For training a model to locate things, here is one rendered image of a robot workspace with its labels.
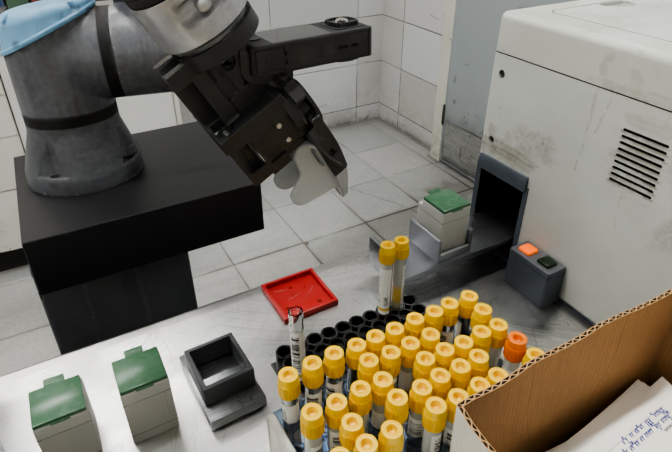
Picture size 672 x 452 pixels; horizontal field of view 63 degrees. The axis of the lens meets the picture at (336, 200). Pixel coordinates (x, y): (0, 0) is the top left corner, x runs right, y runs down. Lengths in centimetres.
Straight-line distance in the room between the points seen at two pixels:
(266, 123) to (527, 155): 33
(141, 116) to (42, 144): 139
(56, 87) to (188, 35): 37
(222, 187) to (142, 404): 32
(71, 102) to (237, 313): 33
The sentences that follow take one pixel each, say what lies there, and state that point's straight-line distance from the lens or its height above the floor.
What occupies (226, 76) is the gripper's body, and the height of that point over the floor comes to 117.
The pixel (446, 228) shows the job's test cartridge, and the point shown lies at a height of 96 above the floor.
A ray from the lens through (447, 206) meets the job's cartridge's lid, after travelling 63.
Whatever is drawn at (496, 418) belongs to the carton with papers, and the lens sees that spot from 41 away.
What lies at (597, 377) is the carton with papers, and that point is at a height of 96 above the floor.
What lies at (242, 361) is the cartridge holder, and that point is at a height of 90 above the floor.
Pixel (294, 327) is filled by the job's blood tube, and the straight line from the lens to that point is 49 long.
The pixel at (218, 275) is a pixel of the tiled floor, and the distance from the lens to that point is 212.
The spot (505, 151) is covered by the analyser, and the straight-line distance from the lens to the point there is 68.
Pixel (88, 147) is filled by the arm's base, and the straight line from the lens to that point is 77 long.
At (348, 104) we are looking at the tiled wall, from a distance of 327.
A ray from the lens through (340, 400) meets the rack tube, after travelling 40.
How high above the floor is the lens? 131
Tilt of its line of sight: 31 degrees down
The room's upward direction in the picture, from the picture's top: straight up
